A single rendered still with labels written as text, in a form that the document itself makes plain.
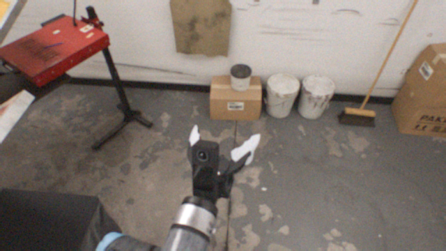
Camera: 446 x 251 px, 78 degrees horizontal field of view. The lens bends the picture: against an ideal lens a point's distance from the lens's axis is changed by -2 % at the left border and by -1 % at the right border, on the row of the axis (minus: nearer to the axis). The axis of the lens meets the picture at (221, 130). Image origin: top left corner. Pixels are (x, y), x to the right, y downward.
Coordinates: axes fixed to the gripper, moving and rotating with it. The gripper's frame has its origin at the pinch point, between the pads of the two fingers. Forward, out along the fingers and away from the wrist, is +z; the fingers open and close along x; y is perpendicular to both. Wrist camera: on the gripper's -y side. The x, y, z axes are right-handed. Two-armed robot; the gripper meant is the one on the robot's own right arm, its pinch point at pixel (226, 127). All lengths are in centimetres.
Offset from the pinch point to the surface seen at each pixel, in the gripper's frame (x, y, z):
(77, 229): -72, 63, -16
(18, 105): -69, 4, 0
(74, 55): -131, 41, 78
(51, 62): -139, 38, 65
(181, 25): -100, 69, 169
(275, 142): -9, 168, 131
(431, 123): 129, 168, 182
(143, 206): -101, 155, 34
